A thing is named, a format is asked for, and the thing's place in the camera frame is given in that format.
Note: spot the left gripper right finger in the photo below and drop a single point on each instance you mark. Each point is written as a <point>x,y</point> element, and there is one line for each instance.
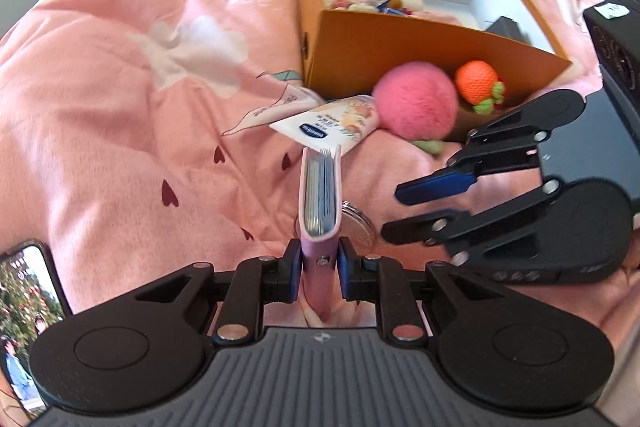
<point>499,348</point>

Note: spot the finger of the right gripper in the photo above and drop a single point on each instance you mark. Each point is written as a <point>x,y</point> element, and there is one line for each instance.
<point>553,234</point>
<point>507,143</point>

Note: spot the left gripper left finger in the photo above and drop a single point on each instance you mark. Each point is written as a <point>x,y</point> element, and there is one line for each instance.
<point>147,346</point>

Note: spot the round silver compact mirror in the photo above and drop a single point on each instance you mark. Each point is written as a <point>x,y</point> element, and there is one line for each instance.
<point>358,228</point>

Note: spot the pink card holder wallet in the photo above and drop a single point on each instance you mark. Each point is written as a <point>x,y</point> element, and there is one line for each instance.
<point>319,219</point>

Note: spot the orange crochet strawberry toy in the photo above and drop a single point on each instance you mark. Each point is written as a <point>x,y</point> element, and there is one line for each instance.
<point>480,86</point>

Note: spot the pink fluffy pompom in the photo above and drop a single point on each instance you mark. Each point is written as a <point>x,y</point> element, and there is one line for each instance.
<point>416,101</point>

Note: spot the smartphone with photo screen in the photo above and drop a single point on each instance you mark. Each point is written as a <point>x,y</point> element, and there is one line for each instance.
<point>32,299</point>

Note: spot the orange cardboard box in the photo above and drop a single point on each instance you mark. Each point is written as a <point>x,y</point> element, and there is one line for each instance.
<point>346,52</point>

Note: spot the pink patterned duvet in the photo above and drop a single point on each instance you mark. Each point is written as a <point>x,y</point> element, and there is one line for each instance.
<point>112,152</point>

